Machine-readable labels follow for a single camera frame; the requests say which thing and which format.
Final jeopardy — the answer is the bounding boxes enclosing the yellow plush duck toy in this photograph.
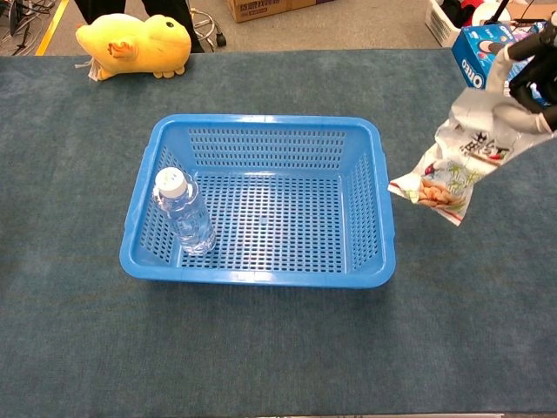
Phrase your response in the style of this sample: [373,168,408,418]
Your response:
[74,12,193,83]

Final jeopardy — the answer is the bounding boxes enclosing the chrome stool base with casters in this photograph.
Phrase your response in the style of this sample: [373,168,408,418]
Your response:
[189,8,228,53]

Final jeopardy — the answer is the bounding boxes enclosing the white snack bag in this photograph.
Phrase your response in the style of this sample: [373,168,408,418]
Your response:
[387,86,557,227]

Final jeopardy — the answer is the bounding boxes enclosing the black floor cables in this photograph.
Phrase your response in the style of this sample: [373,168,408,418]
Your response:
[0,0,57,56]

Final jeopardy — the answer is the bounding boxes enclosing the blue perforated plastic basket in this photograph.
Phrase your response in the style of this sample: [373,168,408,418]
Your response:
[119,113,397,289]

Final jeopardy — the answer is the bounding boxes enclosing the white plastic storage bin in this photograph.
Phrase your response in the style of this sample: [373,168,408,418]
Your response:
[424,0,463,48]

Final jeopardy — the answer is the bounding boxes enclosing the right robot hand silver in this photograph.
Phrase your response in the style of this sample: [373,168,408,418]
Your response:
[485,10,557,136]

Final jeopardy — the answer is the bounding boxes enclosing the teal table mat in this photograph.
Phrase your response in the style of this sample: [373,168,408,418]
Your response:
[0,48,557,415]

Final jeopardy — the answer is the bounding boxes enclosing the transparent water bottle white cap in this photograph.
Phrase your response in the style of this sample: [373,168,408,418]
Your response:
[151,166,218,257]

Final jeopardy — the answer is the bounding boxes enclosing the brown cardboard box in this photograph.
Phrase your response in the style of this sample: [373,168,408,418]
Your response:
[225,0,336,24]

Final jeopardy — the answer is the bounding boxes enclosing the blue Oreo cookie box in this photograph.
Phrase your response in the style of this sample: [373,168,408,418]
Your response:
[451,22,557,108]

